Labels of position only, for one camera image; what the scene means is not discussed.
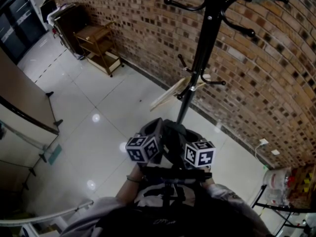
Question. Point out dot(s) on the grey metal floor stand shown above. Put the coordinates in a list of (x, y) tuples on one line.
[(44, 154)]

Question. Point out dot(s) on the dark wristband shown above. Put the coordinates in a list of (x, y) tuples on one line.
[(133, 179)]

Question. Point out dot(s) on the black glass door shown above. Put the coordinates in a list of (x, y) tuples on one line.
[(17, 26)]

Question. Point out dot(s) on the person's left forearm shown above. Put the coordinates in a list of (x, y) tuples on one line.
[(128, 189)]

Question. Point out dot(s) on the wooden shelf trolley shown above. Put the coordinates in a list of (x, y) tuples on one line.
[(98, 46)]

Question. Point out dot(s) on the black chest mount bar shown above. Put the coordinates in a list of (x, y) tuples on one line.
[(172, 174)]

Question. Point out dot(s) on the black wall bin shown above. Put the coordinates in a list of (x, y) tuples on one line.
[(48, 9)]

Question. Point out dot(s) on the person's right forearm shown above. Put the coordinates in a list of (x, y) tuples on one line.
[(209, 181)]

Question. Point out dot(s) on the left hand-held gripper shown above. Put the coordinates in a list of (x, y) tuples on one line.
[(143, 149)]

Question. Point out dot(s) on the wooden clothes hanger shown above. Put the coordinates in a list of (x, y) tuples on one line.
[(168, 95)]

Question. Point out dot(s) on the black partition foot stand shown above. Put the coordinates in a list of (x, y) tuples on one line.
[(53, 110)]

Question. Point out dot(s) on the dark wooden cabinet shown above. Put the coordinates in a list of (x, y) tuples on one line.
[(69, 28)]

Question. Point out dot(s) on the white wall socket plate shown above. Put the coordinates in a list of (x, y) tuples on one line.
[(275, 152)]

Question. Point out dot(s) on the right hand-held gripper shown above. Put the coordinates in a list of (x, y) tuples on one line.
[(201, 154)]

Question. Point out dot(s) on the clear plastic water jug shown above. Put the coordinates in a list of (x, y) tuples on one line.
[(276, 184)]

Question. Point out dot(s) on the white rail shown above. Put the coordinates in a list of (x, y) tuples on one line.
[(49, 215)]

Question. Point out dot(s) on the black coat rack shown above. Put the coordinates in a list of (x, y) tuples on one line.
[(209, 33)]

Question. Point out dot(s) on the brown partition board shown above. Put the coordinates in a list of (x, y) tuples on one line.
[(22, 90)]

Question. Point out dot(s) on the cardboard box with yellow tags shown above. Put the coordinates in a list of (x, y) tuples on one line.
[(304, 184)]

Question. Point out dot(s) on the dark green backpack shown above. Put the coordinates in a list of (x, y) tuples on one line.
[(172, 142)]

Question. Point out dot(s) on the black folding side table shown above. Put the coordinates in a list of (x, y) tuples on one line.
[(261, 199)]

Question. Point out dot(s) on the person's grey jacket torso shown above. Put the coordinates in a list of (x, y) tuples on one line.
[(229, 206)]

